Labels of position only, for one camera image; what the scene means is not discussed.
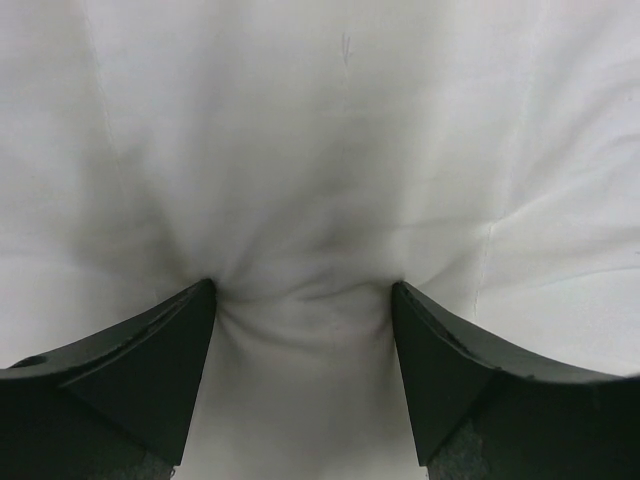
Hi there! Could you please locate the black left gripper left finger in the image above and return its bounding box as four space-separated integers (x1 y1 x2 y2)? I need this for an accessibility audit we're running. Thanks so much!
1 280 216 479

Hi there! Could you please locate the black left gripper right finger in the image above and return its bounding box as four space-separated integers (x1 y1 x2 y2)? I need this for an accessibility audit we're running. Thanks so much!
391 282 639 479

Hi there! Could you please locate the white pillow yellow side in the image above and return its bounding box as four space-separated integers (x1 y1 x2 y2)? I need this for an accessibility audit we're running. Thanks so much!
1 1 639 479

